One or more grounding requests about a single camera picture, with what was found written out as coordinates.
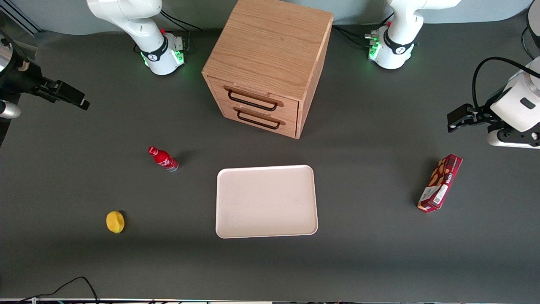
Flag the wooden drawer cabinet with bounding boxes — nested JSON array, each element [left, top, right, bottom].
[[202, 0, 335, 140]]

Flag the aluminium frame rail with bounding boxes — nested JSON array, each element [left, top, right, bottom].
[[0, 8, 42, 38]]

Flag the black table edge cable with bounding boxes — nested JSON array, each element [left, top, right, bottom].
[[0, 276, 100, 304]]

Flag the black arm base cables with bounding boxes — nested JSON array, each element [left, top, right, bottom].
[[332, 13, 395, 48], [159, 8, 204, 53]]

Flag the wooden drawer front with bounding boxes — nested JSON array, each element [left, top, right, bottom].
[[206, 76, 300, 123], [219, 101, 297, 138]]

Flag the black right arm base cables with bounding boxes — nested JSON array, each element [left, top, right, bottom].
[[159, 8, 204, 53]]

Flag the yellow lemon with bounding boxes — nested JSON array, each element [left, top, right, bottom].
[[105, 210, 126, 234]]

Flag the red snack box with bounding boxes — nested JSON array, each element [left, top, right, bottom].
[[417, 154, 464, 214]]

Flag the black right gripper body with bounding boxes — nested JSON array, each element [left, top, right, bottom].
[[0, 32, 45, 96]]

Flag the black left arm base cables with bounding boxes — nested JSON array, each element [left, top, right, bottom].
[[332, 13, 395, 48]]

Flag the black metal drawer handle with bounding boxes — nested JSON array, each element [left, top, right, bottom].
[[224, 86, 285, 112], [233, 107, 286, 130]]

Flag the pale pink plastic tray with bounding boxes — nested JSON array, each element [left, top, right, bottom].
[[216, 165, 319, 239]]

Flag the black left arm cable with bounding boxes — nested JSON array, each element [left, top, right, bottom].
[[471, 57, 540, 111]]

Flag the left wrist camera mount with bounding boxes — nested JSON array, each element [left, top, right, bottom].
[[487, 124, 540, 149]]

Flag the red coke bottle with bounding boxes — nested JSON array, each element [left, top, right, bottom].
[[148, 146, 179, 173]]

